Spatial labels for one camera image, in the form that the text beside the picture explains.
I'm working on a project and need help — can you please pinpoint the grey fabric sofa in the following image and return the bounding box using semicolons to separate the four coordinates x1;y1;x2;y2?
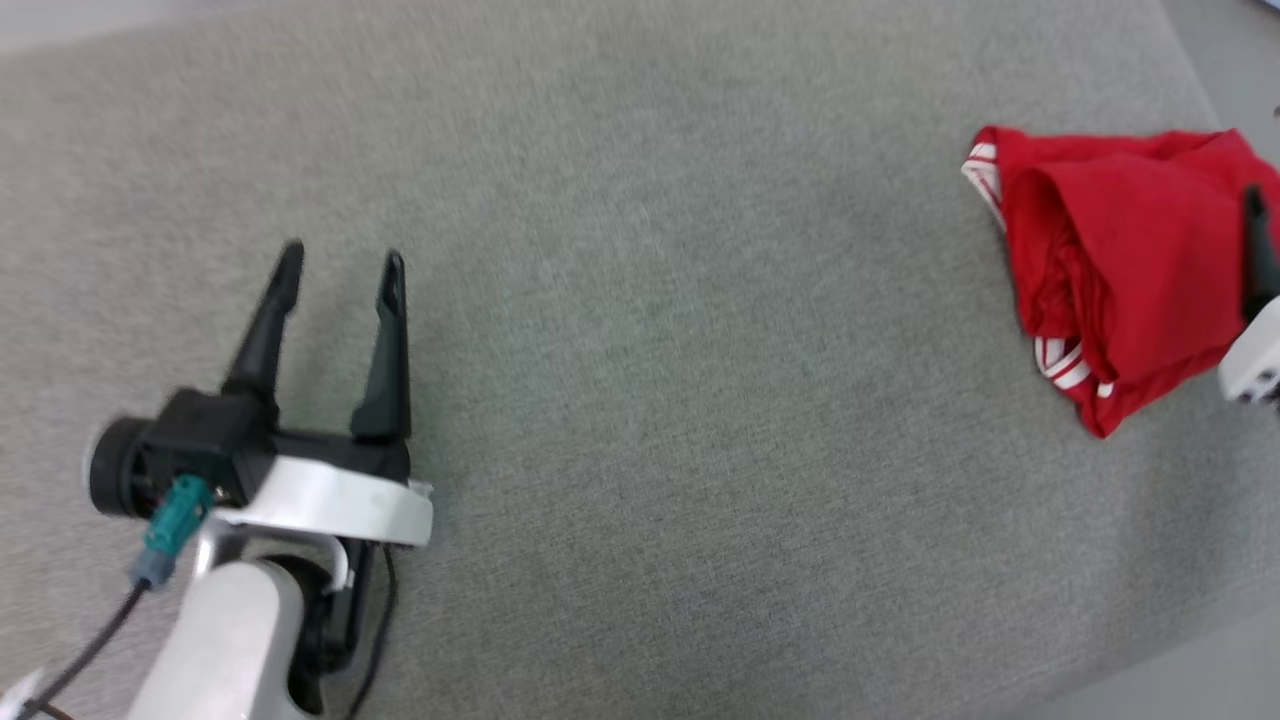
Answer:
0;0;1280;720

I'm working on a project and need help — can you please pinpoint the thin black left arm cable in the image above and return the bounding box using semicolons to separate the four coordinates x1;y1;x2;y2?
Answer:
344;544;402;720

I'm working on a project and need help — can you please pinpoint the teal-plug left camera cable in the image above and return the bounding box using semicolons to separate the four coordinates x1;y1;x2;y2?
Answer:
0;474;217;720

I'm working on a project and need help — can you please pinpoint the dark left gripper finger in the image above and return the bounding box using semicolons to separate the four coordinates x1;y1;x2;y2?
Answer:
221;239;306;402
349;249;413;447

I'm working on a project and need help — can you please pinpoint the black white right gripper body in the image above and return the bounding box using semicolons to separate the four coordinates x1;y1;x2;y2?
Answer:
1217;294;1280;407

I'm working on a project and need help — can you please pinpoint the red white-trimmed garment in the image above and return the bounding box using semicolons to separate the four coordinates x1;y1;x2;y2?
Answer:
960;124;1280;440

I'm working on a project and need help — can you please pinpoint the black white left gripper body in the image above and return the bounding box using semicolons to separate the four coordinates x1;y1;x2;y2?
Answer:
225;431;435;549

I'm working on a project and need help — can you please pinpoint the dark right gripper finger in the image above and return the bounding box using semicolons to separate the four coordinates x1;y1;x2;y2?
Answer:
1242;184;1280;322

